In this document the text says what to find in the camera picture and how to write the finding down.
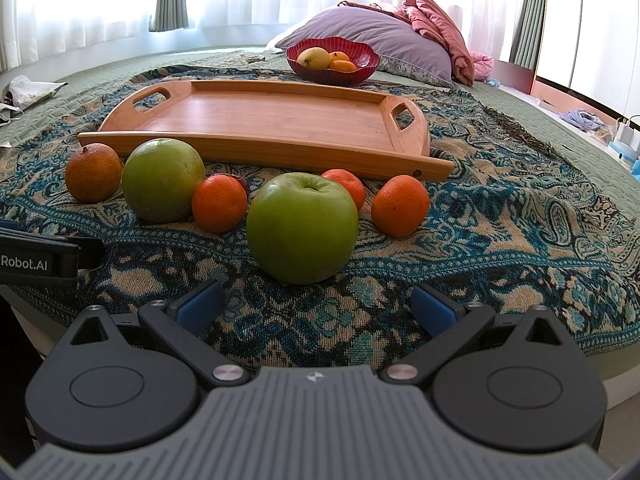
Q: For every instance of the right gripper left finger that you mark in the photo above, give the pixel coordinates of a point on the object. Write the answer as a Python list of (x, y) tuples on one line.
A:
[(178, 326)]

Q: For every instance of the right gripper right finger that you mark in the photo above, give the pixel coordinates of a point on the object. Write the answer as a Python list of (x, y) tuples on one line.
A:
[(453, 327)]

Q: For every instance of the brownish orange fruit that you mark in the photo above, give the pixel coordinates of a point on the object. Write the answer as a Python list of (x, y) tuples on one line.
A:
[(93, 174)]

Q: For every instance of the orange mandarin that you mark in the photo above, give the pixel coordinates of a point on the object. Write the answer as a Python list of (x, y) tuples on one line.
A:
[(219, 203), (352, 184), (400, 206)]

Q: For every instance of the large green round fruit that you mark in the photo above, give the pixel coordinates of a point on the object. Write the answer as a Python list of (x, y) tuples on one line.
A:
[(159, 179)]

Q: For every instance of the green apple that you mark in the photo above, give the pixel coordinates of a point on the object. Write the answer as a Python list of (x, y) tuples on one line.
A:
[(302, 228)]

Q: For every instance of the dark red jujube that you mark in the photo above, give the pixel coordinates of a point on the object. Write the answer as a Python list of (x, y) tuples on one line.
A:
[(242, 181)]

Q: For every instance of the white plastic bag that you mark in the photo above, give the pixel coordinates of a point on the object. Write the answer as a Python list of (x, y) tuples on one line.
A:
[(22, 94)]

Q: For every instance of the teal patterned throw blanket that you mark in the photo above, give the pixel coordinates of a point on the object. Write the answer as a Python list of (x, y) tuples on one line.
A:
[(500, 219)]

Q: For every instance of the wooden serving tray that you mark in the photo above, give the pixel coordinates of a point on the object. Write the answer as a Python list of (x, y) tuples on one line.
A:
[(279, 124)]

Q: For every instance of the lavender cloth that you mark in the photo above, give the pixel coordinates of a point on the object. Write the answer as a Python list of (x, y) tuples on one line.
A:
[(583, 120)]

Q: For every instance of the small orange fruit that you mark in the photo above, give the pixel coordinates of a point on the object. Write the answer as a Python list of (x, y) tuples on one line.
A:
[(343, 66), (338, 56)]

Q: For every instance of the red fruit bowl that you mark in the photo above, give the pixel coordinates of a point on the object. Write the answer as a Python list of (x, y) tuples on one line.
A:
[(360, 54)]

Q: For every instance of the purple pillow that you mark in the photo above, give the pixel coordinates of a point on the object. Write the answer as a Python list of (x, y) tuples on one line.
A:
[(402, 51)]

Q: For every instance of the green curtain right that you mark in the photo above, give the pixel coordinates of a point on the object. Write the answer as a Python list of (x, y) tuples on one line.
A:
[(528, 32)]

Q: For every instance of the yellow mango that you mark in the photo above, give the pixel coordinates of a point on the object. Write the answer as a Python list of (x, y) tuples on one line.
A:
[(314, 58)]

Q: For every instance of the pink blanket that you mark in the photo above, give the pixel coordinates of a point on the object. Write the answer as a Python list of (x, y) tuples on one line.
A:
[(427, 19)]

